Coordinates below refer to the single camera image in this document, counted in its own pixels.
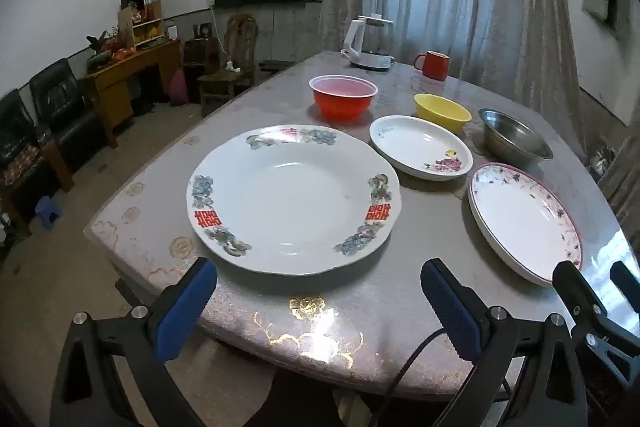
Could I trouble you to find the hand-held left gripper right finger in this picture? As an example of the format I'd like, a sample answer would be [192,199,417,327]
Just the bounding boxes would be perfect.
[420,258,588,427]

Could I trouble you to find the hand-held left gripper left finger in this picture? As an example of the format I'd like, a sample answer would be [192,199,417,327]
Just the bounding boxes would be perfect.
[50,257,218,427]

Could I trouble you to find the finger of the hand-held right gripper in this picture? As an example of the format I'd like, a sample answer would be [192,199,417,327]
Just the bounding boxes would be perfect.
[552,261,640,388]
[611,261,640,314]

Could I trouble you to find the white pink-rimmed floral plate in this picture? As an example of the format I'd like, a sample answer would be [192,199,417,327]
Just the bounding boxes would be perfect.
[468,162,584,289]

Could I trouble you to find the large white blue-floral plate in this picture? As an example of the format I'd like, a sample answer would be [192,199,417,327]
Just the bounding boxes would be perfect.
[186,124,402,276]

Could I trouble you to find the small white pink-flower plate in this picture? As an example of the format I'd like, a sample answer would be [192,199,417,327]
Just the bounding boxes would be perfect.
[369,115,474,181]

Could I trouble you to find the stainless steel bowl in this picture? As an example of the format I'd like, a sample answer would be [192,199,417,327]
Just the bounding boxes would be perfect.
[477,108,554,162]

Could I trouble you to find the narrow beige curtain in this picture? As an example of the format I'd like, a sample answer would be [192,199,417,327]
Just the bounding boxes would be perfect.
[597,127,640,228]

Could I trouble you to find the blue plastic stool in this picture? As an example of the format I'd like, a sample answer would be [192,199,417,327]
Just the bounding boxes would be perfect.
[35,196,62,232]

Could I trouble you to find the yellow bowl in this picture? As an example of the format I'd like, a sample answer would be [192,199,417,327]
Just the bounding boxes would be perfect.
[413,93,472,133]

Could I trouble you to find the pink bag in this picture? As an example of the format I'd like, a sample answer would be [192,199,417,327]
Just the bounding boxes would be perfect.
[170,70,188,105]

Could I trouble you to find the black leather armchair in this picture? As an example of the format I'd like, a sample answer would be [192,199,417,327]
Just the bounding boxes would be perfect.
[27,57,108,173]
[0,88,73,228]

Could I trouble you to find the red plastic bowl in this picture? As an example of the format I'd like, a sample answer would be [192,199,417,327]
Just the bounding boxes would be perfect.
[308,75,377,124]

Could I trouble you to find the wooden desk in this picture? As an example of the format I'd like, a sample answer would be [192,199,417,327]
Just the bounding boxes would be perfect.
[80,38,183,148]

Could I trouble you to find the carved wooden chair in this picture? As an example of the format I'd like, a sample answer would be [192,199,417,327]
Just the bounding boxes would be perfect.
[197,13,260,118]

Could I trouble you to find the red mug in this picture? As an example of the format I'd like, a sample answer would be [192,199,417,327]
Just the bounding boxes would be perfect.
[413,50,449,81]

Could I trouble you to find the potted plant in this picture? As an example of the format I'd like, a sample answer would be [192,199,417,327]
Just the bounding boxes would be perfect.
[86,31,119,60]

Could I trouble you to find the white electric kettle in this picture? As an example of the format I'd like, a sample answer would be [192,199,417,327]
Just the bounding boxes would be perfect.
[341,14,396,72]

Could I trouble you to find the wooden desktop shelf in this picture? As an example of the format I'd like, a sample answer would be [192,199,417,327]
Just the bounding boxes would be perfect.
[117,0,166,48]

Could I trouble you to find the black cable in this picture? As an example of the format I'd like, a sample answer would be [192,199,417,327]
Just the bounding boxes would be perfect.
[385,328,451,395]

